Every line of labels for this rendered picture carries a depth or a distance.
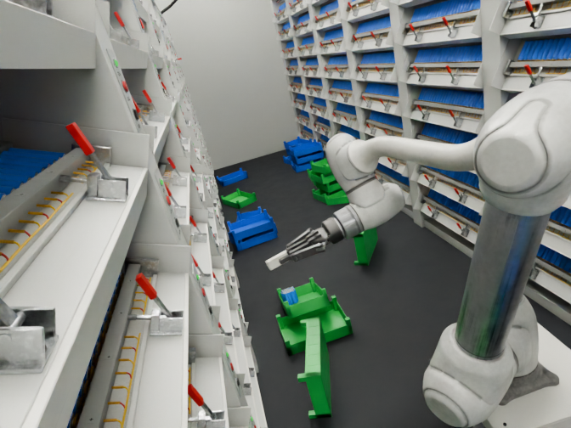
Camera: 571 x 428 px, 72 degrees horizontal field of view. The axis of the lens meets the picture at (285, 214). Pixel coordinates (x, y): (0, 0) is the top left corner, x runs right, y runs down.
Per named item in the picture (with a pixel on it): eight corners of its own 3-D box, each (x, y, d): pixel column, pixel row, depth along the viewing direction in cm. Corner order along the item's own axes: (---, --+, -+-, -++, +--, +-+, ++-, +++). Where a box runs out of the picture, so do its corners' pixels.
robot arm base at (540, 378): (504, 332, 124) (502, 318, 122) (562, 383, 103) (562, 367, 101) (450, 351, 122) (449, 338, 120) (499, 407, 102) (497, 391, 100)
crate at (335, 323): (337, 307, 192) (334, 295, 189) (353, 333, 174) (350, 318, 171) (279, 328, 189) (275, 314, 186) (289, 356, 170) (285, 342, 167)
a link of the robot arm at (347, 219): (354, 224, 122) (338, 233, 122) (344, 200, 119) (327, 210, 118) (366, 236, 114) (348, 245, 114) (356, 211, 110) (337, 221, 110)
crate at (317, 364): (329, 354, 166) (310, 357, 167) (319, 317, 158) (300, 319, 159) (331, 417, 139) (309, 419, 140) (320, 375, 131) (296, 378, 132)
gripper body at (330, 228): (348, 243, 114) (320, 258, 113) (338, 232, 121) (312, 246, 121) (339, 222, 111) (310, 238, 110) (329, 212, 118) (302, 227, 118)
